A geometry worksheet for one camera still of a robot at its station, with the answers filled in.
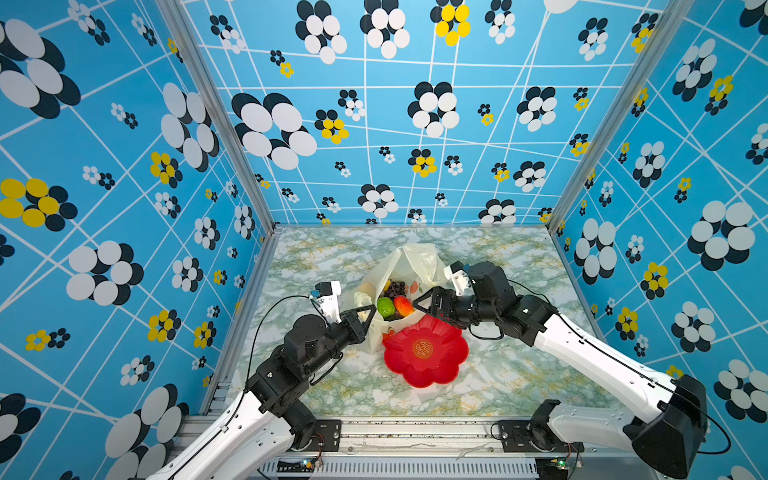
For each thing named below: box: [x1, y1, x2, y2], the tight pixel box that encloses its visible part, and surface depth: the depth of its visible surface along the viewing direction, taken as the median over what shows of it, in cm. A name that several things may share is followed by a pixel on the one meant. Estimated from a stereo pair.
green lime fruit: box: [377, 297, 395, 318], surface depth 90 cm
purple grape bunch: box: [384, 281, 406, 300], surface depth 100 cm
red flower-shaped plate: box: [383, 315, 469, 388], surface depth 88 cm
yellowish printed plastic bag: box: [353, 244, 449, 354], surface depth 77 cm
